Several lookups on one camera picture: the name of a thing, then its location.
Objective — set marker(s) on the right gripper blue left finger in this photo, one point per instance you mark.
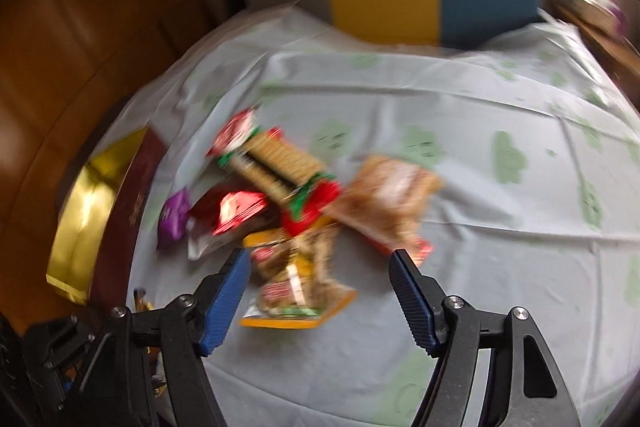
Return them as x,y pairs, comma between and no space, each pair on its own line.
219,296

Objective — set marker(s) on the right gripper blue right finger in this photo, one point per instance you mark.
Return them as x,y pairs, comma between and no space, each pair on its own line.
420,298

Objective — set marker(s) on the brown cake snack packet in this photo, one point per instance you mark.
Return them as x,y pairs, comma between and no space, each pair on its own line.
385,203

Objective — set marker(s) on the orange mixed nuts packet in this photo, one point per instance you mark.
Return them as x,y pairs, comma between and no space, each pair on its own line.
298,290

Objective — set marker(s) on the shiny red snack packet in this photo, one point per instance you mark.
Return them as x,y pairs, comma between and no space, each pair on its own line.
225,214

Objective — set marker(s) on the purple snack packet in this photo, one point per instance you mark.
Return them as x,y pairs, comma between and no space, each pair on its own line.
174,216

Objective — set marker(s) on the gold tin snack box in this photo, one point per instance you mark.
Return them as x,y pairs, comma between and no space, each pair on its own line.
94,243

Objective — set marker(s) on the cracker packet green ends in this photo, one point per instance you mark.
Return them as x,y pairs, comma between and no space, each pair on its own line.
296,181

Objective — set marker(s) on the red white candy wrapper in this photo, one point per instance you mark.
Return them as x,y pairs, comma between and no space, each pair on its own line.
235,133

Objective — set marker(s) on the wooden side shelf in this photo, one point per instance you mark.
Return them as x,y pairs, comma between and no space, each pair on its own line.
602,26

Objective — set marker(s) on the wooden cabinet panels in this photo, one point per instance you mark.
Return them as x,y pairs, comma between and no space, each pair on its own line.
64,65

